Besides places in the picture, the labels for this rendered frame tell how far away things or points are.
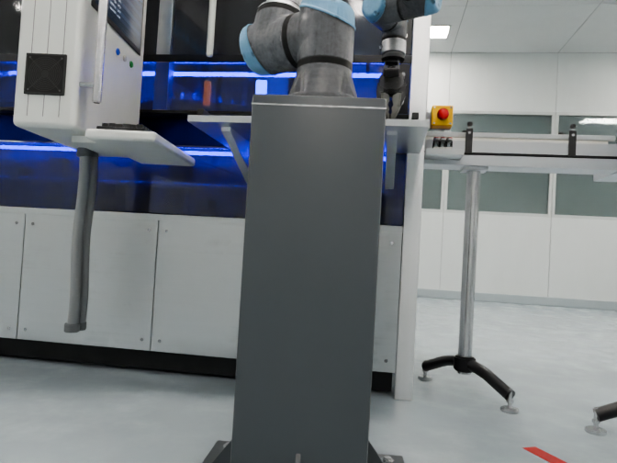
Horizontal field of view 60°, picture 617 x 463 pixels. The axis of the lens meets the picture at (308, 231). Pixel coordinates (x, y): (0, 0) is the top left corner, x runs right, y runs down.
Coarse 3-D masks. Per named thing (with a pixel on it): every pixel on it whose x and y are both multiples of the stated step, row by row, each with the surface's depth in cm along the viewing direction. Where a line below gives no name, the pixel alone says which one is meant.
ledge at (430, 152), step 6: (426, 150) 186; (432, 150) 186; (438, 150) 186; (444, 150) 185; (450, 150) 185; (456, 150) 185; (462, 150) 184; (426, 156) 192; (432, 156) 191; (438, 156) 190; (444, 156) 190; (450, 156) 189; (456, 156) 188; (462, 156) 188
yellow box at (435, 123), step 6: (432, 108) 186; (438, 108) 185; (450, 108) 185; (432, 114) 186; (450, 114) 185; (432, 120) 186; (438, 120) 185; (444, 120) 185; (450, 120) 185; (432, 126) 187; (438, 126) 186; (444, 126) 186; (450, 126) 186
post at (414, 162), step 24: (408, 168) 187; (408, 192) 186; (408, 216) 186; (408, 240) 186; (408, 264) 186; (408, 288) 185; (408, 312) 185; (408, 336) 185; (408, 360) 184; (408, 384) 184
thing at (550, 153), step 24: (456, 144) 195; (480, 144) 194; (504, 144) 193; (528, 144) 192; (552, 144) 190; (576, 144) 188; (600, 144) 188; (432, 168) 206; (456, 168) 203; (504, 168) 197; (528, 168) 194; (552, 168) 191; (576, 168) 189; (600, 168) 188
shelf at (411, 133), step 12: (192, 120) 157; (204, 120) 156; (216, 120) 156; (228, 120) 155; (240, 120) 155; (396, 120) 148; (408, 120) 148; (420, 120) 147; (216, 132) 171; (240, 132) 169; (408, 132) 155; (420, 132) 155; (408, 144) 173; (420, 144) 171
